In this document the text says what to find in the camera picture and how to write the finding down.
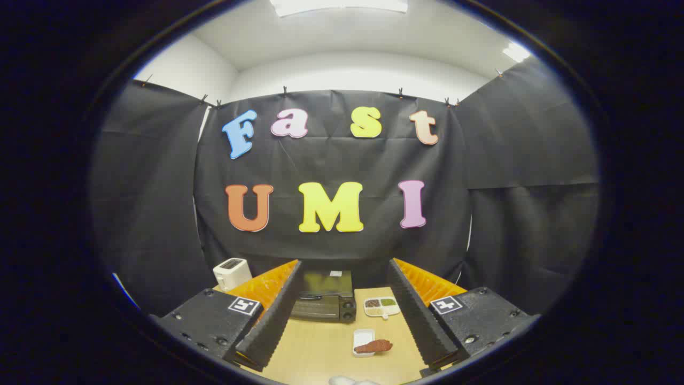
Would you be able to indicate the reddish-brown meat slice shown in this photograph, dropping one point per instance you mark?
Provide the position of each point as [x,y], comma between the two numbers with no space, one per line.
[374,346]

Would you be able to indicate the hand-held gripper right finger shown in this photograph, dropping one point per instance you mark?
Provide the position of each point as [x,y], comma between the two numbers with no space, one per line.
[419,315]

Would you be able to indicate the large ceiling light panel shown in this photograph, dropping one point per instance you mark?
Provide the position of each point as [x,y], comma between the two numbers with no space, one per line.
[339,5]

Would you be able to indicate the white rectangular tray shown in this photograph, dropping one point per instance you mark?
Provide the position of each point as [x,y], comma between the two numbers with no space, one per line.
[363,336]

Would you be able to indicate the white bread toaster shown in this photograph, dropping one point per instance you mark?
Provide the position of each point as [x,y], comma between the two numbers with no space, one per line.
[231,274]

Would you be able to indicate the small ceiling light panel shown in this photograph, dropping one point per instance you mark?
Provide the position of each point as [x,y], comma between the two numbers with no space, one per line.
[516,52]

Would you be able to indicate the black toaster oven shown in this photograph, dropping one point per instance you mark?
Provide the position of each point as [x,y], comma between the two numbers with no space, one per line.
[326,286]

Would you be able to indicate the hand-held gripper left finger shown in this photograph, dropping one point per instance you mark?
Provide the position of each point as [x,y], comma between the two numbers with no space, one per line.
[272,315]

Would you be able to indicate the white divided dish with grains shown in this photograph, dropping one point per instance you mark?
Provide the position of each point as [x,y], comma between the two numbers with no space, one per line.
[380,306]

